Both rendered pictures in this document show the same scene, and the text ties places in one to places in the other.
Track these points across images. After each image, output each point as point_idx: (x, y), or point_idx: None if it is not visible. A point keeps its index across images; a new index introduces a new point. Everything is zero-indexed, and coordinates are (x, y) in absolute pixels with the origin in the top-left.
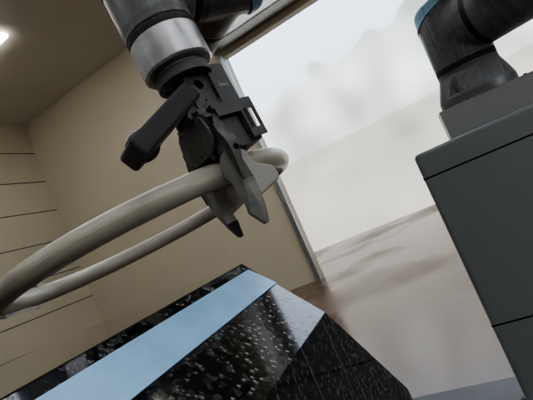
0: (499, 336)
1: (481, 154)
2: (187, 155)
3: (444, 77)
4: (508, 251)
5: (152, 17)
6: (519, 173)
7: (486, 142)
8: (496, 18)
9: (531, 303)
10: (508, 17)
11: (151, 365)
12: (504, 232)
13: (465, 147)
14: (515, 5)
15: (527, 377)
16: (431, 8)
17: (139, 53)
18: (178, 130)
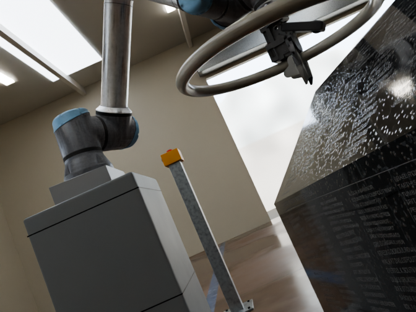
0: (185, 301)
1: (147, 187)
2: (295, 42)
3: (88, 152)
4: (169, 246)
5: None
6: (157, 205)
7: (146, 183)
8: (117, 136)
9: (182, 279)
10: (121, 139)
11: None
12: (164, 234)
13: (142, 180)
14: (127, 134)
15: None
16: (85, 112)
17: None
18: (293, 33)
